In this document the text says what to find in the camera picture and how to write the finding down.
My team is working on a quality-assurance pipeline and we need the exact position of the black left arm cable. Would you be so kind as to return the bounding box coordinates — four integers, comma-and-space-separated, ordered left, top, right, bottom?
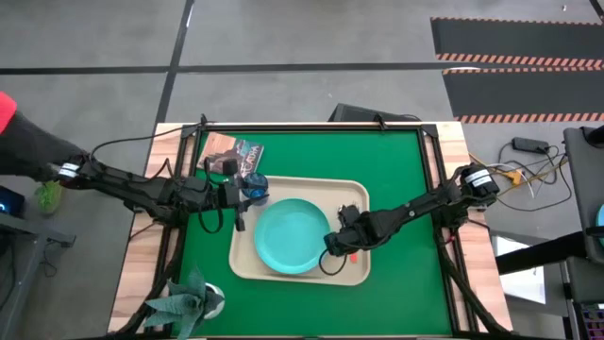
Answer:
196, 202, 226, 235

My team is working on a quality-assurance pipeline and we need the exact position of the beige plastic tray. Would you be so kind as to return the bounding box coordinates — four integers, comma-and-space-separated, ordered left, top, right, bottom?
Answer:
228, 175, 372, 287

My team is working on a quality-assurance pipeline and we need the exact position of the green table mat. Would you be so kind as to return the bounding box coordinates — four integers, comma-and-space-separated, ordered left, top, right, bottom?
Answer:
172, 129, 454, 337

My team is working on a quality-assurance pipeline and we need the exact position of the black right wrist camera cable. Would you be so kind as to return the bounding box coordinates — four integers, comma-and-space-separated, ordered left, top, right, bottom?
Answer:
319, 248, 348, 277

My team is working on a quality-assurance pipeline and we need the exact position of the black cable bundle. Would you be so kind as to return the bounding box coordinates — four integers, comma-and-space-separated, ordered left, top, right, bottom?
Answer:
436, 221, 513, 337
112, 221, 186, 337

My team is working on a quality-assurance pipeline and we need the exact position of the black power adapter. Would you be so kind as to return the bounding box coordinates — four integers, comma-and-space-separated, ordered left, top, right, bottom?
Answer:
512, 136, 551, 154

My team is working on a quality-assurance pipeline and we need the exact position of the artificial succulent in white pot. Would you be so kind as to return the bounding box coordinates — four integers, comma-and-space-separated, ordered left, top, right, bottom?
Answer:
143, 266, 227, 340

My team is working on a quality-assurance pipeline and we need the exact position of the blue faceted glass cup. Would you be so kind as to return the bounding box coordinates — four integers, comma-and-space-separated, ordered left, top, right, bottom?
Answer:
240, 172, 270, 207

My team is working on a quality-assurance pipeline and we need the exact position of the grey cart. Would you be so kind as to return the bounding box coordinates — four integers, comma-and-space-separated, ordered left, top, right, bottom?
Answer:
562, 124, 604, 265

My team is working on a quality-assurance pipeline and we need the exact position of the black striped floor mat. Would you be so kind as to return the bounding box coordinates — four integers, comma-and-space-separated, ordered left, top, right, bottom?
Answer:
429, 16, 604, 68
442, 67, 604, 125

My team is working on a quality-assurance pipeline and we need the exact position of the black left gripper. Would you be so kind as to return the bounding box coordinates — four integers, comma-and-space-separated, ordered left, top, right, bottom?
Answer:
217, 181, 271, 232

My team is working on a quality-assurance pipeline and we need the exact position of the teal round plate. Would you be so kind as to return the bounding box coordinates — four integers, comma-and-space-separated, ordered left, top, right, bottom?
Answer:
253, 197, 331, 276

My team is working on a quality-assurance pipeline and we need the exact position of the black aluminium table frame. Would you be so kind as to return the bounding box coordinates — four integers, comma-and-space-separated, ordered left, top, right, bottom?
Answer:
162, 117, 478, 339

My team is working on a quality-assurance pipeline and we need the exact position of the white paper sheet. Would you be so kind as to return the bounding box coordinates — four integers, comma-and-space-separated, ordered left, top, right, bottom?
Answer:
494, 234, 547, 305

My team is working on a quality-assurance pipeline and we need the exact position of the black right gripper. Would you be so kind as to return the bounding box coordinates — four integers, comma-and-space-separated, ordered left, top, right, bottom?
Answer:
323, 212, 379, 258

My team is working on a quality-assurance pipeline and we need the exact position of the green plastic item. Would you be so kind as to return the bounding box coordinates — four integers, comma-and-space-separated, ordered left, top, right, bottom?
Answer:
35, 180, 63, 214

